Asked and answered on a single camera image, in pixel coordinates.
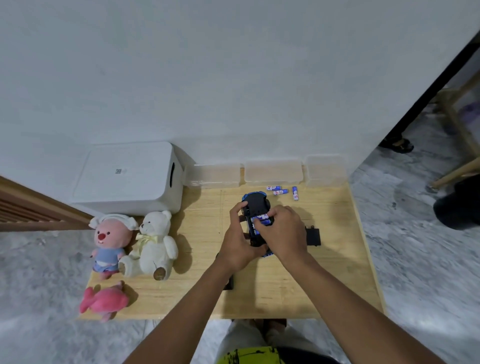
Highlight white lidded storage box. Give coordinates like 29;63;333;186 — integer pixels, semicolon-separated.
70;141;196;217

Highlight person's right forearm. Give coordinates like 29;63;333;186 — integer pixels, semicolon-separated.
279;250;449;364

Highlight blue and black toy car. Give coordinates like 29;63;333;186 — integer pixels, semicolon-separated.
240;191;277;259

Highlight person's left forearm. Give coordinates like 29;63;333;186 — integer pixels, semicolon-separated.
123;255;235;364

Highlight yellow and black shirt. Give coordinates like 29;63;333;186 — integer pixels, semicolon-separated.
217;346;340;364

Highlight wooden slatted frame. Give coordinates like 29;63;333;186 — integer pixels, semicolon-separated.
0;175;95;232

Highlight clear plastic container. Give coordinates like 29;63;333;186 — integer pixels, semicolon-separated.
184;163;241;189
305;155;348;188
244;159;304;184

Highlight person's left hand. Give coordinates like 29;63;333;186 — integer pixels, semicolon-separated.
219;202;268;273

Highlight white teddy bear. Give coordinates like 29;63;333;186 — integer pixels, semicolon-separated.
118;210;179;282

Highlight black sandal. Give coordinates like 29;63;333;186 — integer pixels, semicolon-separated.
378;134;415;155

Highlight pink dolphin plush toy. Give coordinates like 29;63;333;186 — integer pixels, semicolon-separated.
79;281;130;323

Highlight pink beaver plush toy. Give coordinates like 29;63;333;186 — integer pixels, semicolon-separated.
88;213;140;281

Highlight person's right hand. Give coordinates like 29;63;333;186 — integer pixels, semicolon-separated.
254;205;312;269

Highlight black battery compartment cover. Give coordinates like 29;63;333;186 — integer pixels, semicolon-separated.
305;226;323;247

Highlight black door frame strip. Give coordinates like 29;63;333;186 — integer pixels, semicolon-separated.
379;32;480;148

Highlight wooden chair frame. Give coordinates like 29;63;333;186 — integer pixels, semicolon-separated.
428;71;480;189

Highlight light grey shorts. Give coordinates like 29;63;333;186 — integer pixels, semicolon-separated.
219;319;323;357

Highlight black round object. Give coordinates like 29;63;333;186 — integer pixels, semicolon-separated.
433;173;480;230

